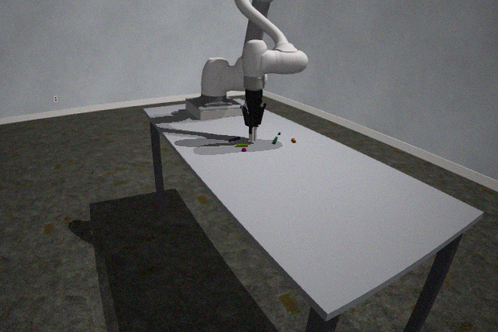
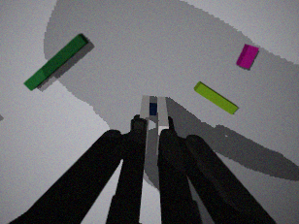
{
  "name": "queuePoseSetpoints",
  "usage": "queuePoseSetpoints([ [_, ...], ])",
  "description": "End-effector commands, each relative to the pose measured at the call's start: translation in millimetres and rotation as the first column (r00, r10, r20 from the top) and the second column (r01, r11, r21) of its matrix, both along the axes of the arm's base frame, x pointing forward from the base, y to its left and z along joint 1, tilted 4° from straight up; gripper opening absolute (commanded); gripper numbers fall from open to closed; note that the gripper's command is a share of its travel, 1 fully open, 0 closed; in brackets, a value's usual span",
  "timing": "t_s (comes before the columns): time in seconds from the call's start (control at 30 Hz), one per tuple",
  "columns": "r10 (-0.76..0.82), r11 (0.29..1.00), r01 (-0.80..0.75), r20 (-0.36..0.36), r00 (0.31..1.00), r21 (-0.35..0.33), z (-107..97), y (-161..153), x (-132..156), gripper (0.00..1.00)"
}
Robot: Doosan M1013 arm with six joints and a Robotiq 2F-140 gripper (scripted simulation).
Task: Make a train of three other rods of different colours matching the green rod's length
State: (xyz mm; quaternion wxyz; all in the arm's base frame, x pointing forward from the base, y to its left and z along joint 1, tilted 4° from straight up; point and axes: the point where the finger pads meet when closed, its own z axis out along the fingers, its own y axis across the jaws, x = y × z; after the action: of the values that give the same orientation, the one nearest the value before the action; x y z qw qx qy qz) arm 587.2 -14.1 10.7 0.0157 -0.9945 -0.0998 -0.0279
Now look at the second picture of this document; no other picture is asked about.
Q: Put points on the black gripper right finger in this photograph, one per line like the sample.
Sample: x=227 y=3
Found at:
x=225 y=198

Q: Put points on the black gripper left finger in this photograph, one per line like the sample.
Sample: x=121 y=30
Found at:
x=71 y=197

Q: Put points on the magenta block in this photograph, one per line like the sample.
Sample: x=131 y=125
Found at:
x=247 y=55

